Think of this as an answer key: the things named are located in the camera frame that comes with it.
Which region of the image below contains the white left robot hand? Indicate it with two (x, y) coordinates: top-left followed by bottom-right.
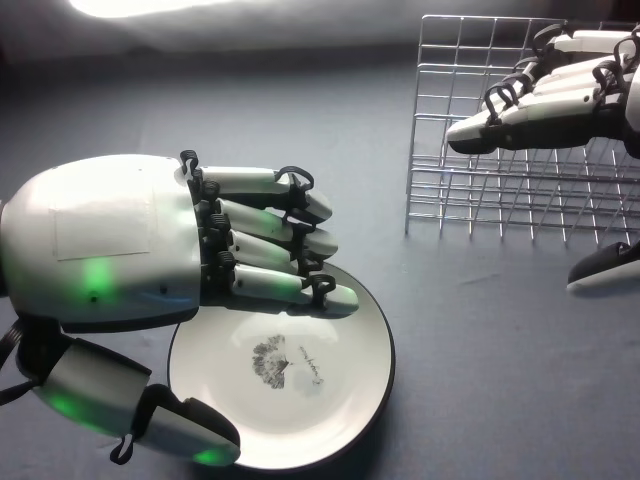
(0, 148), (360, 467)

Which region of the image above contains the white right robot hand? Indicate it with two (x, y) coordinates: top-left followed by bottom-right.
(446, 22), (640, 296)

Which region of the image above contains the white plate tree print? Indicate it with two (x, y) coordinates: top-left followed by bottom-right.
(167, 260), (397, 471)

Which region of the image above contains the silver wire plate rack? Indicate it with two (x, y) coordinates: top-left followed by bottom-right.
(403, 13), (640, 251)

